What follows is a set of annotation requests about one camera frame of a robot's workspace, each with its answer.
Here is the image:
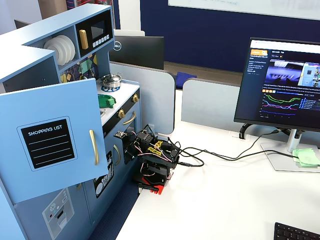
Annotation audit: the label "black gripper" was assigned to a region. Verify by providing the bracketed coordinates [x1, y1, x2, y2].
[121, 132, 142, 165]

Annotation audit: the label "green toy plate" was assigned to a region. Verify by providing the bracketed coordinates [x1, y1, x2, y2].
[97, 93, 117, 109]

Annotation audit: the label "steel pot lid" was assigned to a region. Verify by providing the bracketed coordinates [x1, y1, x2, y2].
[101, 73, 122, 84]

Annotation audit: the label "blue dishwasher door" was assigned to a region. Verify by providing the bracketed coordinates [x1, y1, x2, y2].
[83, 129, 123, 226]

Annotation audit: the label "blue oven door with window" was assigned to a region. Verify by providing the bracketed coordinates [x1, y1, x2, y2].
[117, 103, 143, 176]

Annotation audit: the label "red black table clamp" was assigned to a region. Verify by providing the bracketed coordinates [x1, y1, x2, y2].
[132, 174, 168, 196]

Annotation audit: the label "grey desk divider panel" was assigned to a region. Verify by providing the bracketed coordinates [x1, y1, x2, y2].
[181, 77, 242, 130]
[109, 61, 176, 136]

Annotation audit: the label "small steel pot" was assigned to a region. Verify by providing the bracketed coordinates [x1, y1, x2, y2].
[100, 73, 123, 89]

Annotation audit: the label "blue cushion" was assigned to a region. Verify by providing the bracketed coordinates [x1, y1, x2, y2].
[174, 71, 198, 90]

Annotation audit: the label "blue shopping list fridge door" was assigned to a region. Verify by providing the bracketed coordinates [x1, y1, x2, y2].
[0, 77, 109, 205]

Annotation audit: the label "black Dell monitor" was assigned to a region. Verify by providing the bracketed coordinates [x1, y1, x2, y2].
[109, 34, 165, 71]

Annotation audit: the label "white toy plate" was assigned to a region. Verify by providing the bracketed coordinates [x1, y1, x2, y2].
[43, 37, 66, 66]
[59, 34, 76, 62]
[53, 35, 72, 65]

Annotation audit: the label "blue ice dispenser fridge door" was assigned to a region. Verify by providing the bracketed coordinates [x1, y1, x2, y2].
[13, 181, 93, 240]

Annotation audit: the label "white box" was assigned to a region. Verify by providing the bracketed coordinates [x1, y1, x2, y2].
[113, 28, 146, 37]

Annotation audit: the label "black toy microwave door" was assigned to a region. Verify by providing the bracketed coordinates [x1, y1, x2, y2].
[74, 11, 113, 59]

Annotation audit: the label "blue wooden toy kitchen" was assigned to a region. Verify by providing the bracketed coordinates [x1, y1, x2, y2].
[0, 2, 145, 240]

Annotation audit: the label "black monitor with silver stand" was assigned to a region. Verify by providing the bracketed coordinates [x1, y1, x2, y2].
[233, 37, 320, 173]

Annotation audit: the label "green sticky notes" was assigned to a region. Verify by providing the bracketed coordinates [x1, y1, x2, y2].
[292, 147, 320, 168]

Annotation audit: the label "black keyboard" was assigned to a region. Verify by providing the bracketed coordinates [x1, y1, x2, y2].
[273, 221, 320, 240]

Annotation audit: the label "white whiteboard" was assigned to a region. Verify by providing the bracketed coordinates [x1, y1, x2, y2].
[167, 0, 320, 21]

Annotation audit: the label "black cable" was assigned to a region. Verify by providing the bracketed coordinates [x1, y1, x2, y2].
[172, 128, 282, 161]
[178, 149, 300, 162]
[177, 149, 205, 168]

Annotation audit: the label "black curved bracket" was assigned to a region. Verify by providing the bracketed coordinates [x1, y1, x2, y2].
[238, 123, 253, 140]

